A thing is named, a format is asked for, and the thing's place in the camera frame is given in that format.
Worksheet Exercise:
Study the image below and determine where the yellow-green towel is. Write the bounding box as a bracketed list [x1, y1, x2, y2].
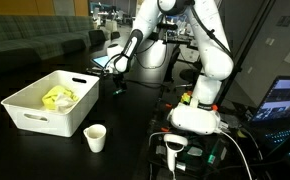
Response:
[41, 85, 80, 111]

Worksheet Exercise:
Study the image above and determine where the green plaid couch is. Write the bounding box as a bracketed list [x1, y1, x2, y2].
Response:
[0, 15, 96, 73]

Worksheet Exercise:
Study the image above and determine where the white VR controller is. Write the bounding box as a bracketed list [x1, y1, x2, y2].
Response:
[163, 133, 189, 173]

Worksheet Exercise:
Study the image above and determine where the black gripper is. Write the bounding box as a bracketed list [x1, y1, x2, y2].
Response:
[111, 72, 127, 92]

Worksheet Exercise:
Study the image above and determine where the green Expo marker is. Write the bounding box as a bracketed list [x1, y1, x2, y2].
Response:
[112, 87, 124, 96]

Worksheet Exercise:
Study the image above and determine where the white mug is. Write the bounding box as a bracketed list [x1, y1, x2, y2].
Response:
[83, 123, 107, 154]

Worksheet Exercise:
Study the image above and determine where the white plastic basket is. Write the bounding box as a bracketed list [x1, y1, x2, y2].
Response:
[0, 69, 100, 138]

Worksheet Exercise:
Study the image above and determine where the black conference chair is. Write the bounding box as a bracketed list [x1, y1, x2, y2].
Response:
[88, 29, 108, 47]
[148, 31, 160, 42]
[110, 31, 121, 41]

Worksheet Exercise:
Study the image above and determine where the tablet on stand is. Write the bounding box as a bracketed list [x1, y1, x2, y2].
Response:
[91, 54, 112, 71]

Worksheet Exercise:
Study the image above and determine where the black stereo camera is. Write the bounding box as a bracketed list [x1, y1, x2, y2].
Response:
[159, 22, 180, 32]

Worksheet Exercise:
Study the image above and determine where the white headset cable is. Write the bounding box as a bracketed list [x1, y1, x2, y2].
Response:
[218, 129, 254, 180]

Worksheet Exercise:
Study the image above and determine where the open laptop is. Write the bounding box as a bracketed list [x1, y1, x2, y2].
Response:
[247, 75, 290, 160]

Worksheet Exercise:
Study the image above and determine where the white VR headset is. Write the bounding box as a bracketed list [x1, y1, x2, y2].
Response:
[166, 97, 223, 136]

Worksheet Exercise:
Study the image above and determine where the small yellow plastic piece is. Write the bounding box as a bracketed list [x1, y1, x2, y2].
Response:
[180, 92, 193, 105]

